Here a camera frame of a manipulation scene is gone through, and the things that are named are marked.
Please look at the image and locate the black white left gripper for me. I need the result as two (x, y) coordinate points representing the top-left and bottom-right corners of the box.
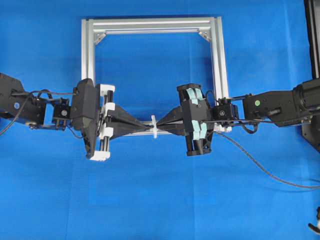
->
(89, 84), (153, 161)

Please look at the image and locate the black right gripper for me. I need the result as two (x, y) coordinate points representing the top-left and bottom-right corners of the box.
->
(156, 83), (213, 157)

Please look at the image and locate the black USB cable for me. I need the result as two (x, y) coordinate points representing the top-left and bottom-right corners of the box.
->
(147, 119), (320, 190)

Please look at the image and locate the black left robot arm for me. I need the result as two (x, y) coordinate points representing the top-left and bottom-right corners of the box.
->
(0, 73), (153, 161)

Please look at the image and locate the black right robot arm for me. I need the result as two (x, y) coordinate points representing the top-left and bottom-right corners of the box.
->
(156, 78), (320, 156)

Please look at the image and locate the blue table cloth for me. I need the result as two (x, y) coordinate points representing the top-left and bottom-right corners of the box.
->
(0, 0), (320, 240)

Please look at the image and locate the black stand right edge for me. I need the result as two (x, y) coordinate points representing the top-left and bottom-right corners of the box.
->
(302, 0), (320, 152)

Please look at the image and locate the white string loop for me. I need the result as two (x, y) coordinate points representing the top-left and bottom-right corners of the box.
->
(150, 114), (159, 140)

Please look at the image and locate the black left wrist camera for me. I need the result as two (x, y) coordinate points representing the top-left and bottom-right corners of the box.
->
(70, 78), (100, 159)

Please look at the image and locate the silver aluminium extrusion frame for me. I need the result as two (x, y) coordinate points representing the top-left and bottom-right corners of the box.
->
(81, 16), (229, 123)

